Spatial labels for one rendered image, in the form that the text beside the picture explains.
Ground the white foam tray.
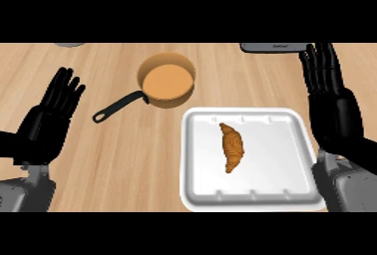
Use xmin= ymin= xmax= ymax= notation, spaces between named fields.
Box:
xmin=179 ymin=107 xmax=328 ymax=212

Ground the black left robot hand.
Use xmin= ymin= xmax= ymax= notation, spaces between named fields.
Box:
xmin=0 ymin=67 xmax=87 ymax=166

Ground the pale grey round object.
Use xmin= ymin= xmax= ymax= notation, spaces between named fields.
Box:
xmin=53 ymin=42 xmax=86 ymax=48

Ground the dark grey flat appliance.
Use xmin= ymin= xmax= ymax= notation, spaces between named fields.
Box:
xmin=238 ymin=42 xmax=315 ymax=55

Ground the orange pot with black handle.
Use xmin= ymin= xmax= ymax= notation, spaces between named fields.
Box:
xmin=91 ymin=52 xmax=198 ymax=125

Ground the brown croissant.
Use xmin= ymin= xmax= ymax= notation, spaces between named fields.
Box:
xmin=217 ymin=122 xmax=245 ymax=174

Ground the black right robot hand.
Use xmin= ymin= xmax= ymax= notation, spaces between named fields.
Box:
xmin=297 ymin=42 xmax=377 ymax=168

